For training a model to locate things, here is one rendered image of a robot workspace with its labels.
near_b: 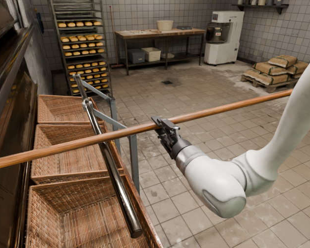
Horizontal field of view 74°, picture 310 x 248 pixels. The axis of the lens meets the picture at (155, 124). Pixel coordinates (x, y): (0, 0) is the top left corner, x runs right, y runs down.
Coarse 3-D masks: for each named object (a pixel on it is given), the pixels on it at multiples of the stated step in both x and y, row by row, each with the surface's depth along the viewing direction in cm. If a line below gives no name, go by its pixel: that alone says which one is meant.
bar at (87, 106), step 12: (84, 84) 143; (84, 96) 107; (84, 108) 101; (96, 120) 87; (108, 120) 110; (96, 132) 79; (132, 144) 123; (108, 156) 66; (132, 156) 128; (108, 168) 62; (132, 168) 133; (120, 180) 58; (132, 180) 142; (120, 192) 54; (120, 204) 52; (132, 216) 48; (132, 228) 46
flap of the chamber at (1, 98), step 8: (8, 32) 156; (16, 32) 145; (32, 32) 144; (0, 40) 127; (8, 40) 119; (16, 40) 113; (0, 48) 101; (8, 48) 97; (24, 48) 95; (0, 56) 84; (0, 64) 72; (16, 64) 71; (16, 72) 67; (8, 80) 57; (8, 88) 54; (0, 96) 47; (0, 104) 45; (0, 112) 44
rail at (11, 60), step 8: (32, 24) 165; (24, 32) 118; (24, 40) 103; (16, 48) 81; (8, 56) 70; (16, 56) 75; (8, 64) 62; (0, 72) 55; (8, 72) 60; (0, 80) 51; (0, 88) 49
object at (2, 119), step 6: (18, 72) 142; (18, 78) 138; (12, 90) 117; (12, 96) 114; (6, 102) 101; (6, 108) 99; (6, 114) 97; (0, 120) 87; (0, 126) 86; (0, 132) 84
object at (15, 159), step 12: (264, 96) 100; (276, 96) 103; (216, 108) 89; (228, 108) 91; (180, 120) 82; (108, 132) 73; (120, 132) 73; (132, 132) 75; (60, 144) 66; (72, 144) 67; (84, 144) 69; (12, 156) 61; (24, 156) 62; (36, 156) 63
